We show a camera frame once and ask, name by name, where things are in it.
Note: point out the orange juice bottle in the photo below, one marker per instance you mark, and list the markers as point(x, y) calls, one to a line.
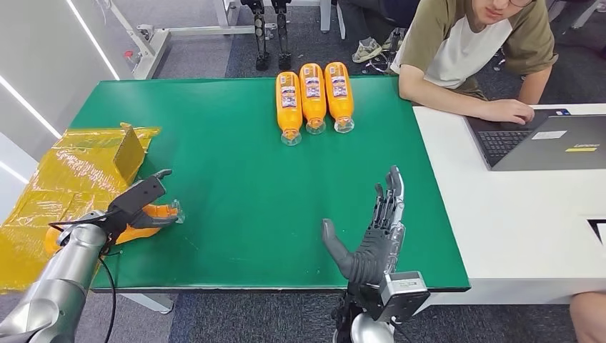
point(313, 97)
point(339, 94)
point(137, 235)
point(289, 106)

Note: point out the yellow tape-wrapped cardboard box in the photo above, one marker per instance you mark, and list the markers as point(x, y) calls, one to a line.
point(71, 184)

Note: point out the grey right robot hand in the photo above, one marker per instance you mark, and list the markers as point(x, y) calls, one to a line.
point(374, 251)

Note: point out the grey laptop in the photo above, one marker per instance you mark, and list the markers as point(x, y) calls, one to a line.
point(544, 149)

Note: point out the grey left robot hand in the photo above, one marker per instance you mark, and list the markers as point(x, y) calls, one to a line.
point(146, 221)

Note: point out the white metal stand frame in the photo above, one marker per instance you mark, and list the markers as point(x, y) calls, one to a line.
point(154, 42)

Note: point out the black and white humanoid robot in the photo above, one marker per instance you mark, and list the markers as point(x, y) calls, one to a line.
point(260, 38)

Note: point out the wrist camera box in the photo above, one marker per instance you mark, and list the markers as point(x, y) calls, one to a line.
point(402, 293)
point(137, 194)

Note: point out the green table mat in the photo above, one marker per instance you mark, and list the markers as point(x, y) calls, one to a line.
point(265, 199)

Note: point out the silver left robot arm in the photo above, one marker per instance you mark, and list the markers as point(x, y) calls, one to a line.
point(57, 284)

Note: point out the person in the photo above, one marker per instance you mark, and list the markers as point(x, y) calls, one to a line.
point(589, 317)
point(374, 19)
point(449, 42)

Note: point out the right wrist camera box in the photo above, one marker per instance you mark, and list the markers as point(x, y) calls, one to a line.
point(402, 293)

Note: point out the white table leg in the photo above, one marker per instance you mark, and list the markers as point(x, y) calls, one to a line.
point(149, 303)

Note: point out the black edged device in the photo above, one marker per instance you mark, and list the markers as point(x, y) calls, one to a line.
point(600, 229)

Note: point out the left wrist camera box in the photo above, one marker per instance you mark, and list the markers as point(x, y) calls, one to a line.
point(137, 194)

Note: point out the wall light strip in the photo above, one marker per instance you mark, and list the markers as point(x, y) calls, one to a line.
point(92, 40)
point(28, 106)

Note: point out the white desk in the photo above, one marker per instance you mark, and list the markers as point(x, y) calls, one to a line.
point(511, 222)

